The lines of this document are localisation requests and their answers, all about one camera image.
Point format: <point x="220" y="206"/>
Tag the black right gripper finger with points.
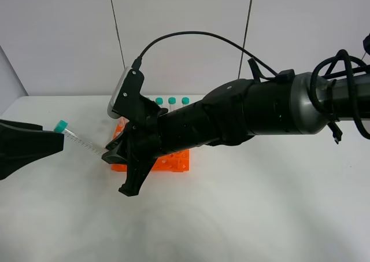
<point x="138" y="169"/>
<point x="116" y="150"/>

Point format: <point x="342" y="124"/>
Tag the teal-capped test tube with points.
<point x="63" y="127"/>

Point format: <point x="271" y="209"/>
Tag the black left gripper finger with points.
<point x="24" y="143"/>

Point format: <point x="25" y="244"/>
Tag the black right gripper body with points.
<point x="142" y="142"/>

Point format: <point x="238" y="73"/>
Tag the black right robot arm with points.
<point x="229" y="115"/>

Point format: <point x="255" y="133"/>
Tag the orange test tube rack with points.
<point x="176" y="162"/>

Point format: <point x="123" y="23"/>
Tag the row tube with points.
<point x="159" y="101"/>
<point x="172" y="103"/>
<point x="185" y="101"/>

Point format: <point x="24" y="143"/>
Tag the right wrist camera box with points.
<point x="125" y="99"/>

